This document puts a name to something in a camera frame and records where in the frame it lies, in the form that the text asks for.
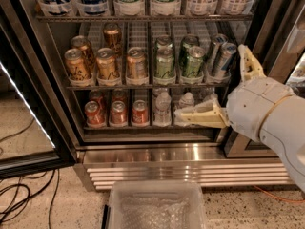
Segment green label bottle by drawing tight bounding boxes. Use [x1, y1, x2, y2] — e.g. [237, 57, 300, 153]
[151, 0, 181, 16]
[114, 0, 145, 16]

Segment open glass fridge door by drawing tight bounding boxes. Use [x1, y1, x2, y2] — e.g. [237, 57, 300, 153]
[0, 11, 75, 179]

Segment red can back left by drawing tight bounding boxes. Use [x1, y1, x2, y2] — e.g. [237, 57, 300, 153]
[89, 90, 105, 109]

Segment red can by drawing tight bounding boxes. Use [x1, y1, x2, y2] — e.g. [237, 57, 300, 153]
[85, 101, 105, 128]
[110, 101, 127, 127]
[89, 90, 105, 109]
[112, 90, 128, 103]
[132, 100, 149, 126]

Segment black floor cables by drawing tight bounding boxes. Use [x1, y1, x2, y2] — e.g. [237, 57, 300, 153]
[0, 117, 61, 229]

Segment red can front middle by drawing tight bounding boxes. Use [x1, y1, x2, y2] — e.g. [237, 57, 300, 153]
[110, 101, 127, 127]

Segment gold can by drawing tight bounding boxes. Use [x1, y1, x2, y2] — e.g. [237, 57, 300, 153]
[71, 35, 95, 72]
[103, 23, 122, 56]
[64, 49, 92, 87]
[126, 47, 149, 85]
[96, 48, 121, 86]

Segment water bottle right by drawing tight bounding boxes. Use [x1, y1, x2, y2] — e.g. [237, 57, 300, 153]
[203, 93, 218, 102]

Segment stainless steel fridge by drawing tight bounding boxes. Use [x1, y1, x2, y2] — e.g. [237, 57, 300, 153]
[0, 0, 296, 191]

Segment water bottle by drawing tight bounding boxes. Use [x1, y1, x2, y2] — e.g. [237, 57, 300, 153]
[153, 92, 172, 127]
[203, 93, 218, 102]
[174, 92, 194, 127]

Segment red can front left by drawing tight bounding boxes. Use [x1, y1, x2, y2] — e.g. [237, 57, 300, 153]
[85, 101, 105, 128]

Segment green can back left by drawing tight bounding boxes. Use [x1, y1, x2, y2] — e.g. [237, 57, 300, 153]
[154, 35, 173, 50]

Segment green can front right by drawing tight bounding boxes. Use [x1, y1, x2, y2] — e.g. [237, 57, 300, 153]
[181, 46, 206, 84]

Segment gold can front left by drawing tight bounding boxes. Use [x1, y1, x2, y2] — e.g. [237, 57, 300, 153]
[64, 49, 92, 87]

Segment gold can back middle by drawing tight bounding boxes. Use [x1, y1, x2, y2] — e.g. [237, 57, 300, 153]
[103, 23, 122, 56]

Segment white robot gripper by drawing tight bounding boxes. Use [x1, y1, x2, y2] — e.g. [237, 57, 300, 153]
[174, 44, 294, 142]

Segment green label bottle left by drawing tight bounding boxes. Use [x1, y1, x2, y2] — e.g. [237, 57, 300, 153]
[114, 0, 145, 16]

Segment clear plastic bin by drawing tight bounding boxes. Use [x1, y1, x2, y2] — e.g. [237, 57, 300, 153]
[102, 180, 208, 229]

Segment green can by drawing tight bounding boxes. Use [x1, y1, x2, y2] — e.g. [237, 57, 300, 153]
[179, 34, 200, 68]
[153, 47, 175, 85]
[181, 46, 206, 84]
[154, 35, 173, 50]

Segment gold can back left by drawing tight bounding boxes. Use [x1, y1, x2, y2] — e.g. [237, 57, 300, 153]
[71, 35, 95, 72]

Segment gold can front middle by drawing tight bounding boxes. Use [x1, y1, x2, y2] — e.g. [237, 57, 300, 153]
[96, 48, 121, 86]

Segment water bottle left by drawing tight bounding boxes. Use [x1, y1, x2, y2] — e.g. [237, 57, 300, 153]
[153, 92, 172, 127]

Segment red can back middle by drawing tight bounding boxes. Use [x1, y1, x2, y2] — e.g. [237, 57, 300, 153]
[112, 90, 128, 103]

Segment gold can front right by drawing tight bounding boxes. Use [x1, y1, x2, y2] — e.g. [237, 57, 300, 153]
[126, 47, 149, 85]

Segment silver blue can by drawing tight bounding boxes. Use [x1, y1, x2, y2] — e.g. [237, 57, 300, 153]
[207, 33, 228, 73]
[212, 43, 237, 79]

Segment orange floor cable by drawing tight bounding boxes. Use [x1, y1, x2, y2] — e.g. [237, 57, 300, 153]
[253, 185, 305, 205]

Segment red can front right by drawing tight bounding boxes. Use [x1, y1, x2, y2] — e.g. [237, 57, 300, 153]
[132, 100, 149, 126]

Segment green can front left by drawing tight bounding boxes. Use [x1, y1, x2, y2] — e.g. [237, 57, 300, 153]
[153, 47, 175, 85]

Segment green can back right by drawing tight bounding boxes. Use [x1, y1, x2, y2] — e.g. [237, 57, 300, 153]
[179, 34, 200, 68]

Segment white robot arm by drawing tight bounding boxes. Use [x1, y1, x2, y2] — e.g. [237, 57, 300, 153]
[174, 45, 305, 191]

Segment silver blue can front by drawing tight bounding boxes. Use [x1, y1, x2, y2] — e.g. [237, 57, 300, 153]
[212, 43, 237, 79]

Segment water bottle middle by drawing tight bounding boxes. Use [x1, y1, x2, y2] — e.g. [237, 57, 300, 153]
[174, 92, 194, 127]

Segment green label bottle right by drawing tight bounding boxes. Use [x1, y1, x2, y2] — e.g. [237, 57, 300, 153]
[151, 0, 181, 16]

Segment silver blue can back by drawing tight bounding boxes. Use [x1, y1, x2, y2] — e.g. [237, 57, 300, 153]
[207, 33, 228, 73]

